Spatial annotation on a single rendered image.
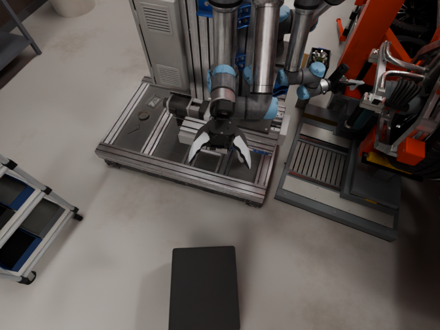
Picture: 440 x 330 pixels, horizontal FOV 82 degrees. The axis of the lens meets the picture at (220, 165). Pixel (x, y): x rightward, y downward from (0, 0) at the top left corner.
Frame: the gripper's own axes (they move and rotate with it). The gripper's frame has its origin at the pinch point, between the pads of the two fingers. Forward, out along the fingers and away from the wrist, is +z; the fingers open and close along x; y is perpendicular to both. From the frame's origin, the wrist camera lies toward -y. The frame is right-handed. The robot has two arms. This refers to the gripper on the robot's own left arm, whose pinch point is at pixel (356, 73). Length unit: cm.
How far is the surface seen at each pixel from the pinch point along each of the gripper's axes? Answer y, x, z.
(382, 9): -16.8, -22.9, 25.1
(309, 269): 83, 76, -49
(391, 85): -8.7, 20.5, -0.4
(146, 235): 83, 13, -141
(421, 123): -13.8, 45.6, -11.4
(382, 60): -15.0, 9.6, -1.4
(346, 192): 68, 43, -3
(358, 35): -0.4, -26.4, 21.6
